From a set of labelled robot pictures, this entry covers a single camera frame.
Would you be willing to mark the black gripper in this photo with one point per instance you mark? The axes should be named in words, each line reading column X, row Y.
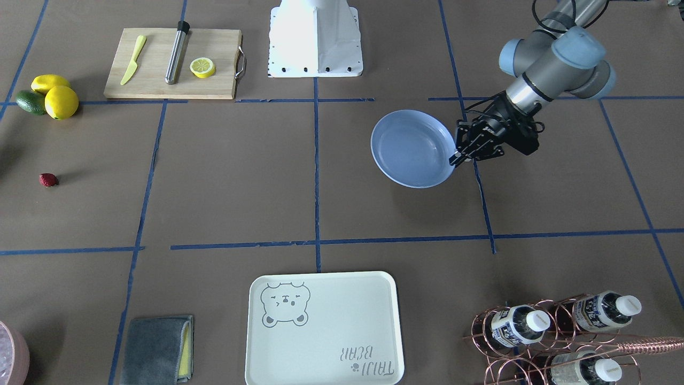
column 498, row 118

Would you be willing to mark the blue plate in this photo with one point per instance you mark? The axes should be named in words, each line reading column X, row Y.
column 413, row 149

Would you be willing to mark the red strawberry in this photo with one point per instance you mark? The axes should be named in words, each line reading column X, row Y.
column 48, row 180

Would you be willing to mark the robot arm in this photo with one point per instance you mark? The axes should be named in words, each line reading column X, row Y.
column 559, row 56

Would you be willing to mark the drink bottle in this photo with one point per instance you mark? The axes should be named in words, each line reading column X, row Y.
column 515, row 326
column 597, row 313
column 581, row 367

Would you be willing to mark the cream bear tray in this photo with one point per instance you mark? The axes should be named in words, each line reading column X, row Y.
column 324, row 328

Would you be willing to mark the drink bottle bottom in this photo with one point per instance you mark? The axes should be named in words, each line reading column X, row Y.
column 581, row 367

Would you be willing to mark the wooden cutting board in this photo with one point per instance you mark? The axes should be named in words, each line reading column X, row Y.
column 222, row 46

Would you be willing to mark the lemon half slice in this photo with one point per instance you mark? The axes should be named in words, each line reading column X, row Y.
column 202, row 67

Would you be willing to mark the steel rod black cap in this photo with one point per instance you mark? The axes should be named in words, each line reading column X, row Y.
column 174, row 63

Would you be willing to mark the yellow plastic knife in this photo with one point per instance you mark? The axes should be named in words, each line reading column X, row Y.
column 133, row 65

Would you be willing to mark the grey folded cloth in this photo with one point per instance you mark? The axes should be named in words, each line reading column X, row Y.
column 159, row 350

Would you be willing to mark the yellow lemon lower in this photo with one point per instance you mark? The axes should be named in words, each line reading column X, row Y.
column 61, row 102

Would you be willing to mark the yellow lemon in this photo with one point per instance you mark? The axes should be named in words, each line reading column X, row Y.
column 43, row 83
column 61, row 102

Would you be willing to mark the yellow lemon upper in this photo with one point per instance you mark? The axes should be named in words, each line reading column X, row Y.
column 43, row 83

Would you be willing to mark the pink ice bowl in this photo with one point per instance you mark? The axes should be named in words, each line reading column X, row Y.
column 15, row 356

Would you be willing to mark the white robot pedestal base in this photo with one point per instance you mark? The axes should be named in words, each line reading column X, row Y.
column 314, row 39

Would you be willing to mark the copper wire bottle rack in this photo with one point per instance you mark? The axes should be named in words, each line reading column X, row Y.
column 527, row 362

